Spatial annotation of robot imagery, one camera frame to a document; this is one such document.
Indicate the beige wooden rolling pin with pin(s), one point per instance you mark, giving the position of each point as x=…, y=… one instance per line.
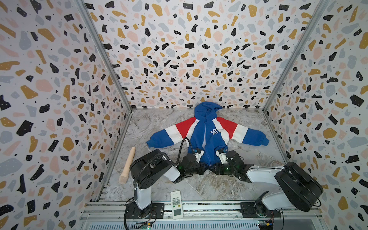
x=123, y=178

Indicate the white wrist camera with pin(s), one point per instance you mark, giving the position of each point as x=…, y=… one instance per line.
x=222, y=156
x=198, y=153

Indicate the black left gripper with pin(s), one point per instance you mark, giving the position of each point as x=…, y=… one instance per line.
x=200, y=171

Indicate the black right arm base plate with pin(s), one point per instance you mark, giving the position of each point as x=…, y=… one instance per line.
x=257, y=210

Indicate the left aluminium corner post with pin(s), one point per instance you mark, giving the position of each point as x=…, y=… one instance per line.
x=100, y=48

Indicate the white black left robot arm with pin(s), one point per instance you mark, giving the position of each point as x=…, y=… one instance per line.
x=147, y=170

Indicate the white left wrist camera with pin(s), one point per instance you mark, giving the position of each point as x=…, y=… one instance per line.
x=198, y=153

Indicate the aluminium corner post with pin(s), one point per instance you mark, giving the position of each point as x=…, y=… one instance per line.
x=100, y=48
x=320, y=8

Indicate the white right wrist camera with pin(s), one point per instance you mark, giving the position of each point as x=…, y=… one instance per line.
x=222, y=156

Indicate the aluminium mounting rail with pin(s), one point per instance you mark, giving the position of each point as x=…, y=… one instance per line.
x=199, y=215

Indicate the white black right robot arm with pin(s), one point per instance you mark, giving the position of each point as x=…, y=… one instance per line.
x=296, y=189

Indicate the right aluminium corner post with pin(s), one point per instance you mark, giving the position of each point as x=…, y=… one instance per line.
x=320, y=8

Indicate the white remote control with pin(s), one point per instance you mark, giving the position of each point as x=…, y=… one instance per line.
x=177, y=206

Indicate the blue red white jacket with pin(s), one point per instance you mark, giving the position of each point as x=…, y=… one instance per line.
x=208, y=133

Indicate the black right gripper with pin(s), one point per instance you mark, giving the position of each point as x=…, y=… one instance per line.
x=218, y=165

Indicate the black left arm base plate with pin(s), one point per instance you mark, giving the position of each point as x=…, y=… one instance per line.
x=153, y=211

